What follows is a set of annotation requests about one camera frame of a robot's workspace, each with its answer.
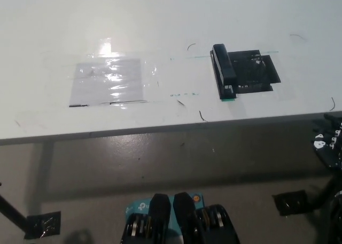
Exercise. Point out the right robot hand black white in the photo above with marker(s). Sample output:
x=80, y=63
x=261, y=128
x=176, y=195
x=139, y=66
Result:
x=327, y=147

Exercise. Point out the black tape mark patch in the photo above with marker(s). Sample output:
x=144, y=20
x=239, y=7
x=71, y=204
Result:
x=251, y=78

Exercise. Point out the black stapler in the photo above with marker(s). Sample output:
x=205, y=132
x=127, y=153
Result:
x=225, y=67

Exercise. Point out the grey desk leg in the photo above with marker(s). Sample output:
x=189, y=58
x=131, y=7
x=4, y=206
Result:
x=42, y=174

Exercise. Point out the black floor tape patch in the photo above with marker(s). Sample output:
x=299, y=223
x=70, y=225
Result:
x=290, y=202
x=42, y=225

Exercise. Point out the green tape strip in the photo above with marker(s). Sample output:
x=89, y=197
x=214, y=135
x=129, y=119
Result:
x=228, y=100

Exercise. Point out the clear plastic tape film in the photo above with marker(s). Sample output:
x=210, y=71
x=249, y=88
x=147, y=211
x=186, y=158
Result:
x=149, y=67

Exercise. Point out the teal router box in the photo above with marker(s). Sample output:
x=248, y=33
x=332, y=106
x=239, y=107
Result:
x=139, y=206

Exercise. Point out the white paper sheet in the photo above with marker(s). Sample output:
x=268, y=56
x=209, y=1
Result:
x=88, y=88

